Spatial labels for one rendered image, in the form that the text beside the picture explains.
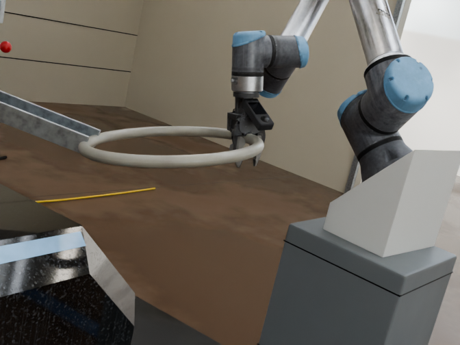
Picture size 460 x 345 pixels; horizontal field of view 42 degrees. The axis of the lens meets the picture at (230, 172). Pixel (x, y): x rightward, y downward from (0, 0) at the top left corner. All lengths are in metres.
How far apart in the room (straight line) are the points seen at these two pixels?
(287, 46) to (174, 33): 6.30
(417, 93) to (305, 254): 0.57
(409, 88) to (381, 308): 0.61
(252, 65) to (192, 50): 6.07
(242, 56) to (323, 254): 0.63
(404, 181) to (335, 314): 0.44
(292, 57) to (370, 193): 0.46
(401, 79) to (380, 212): 0.38
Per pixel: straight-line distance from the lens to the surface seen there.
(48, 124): 1.64
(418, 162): 1.78
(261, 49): 1.68
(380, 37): 1.88
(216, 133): 1.80
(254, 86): 1.68
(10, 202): 1.61
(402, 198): 1.77
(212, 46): 7.50
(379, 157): 1.85
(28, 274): 1.39
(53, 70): 7.82
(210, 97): 7.46
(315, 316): 1.89
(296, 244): 1.88
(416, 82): 1.78
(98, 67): 8.20
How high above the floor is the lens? 1.39
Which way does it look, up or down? 13 degrees down
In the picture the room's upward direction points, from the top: 13 degrees clockwise
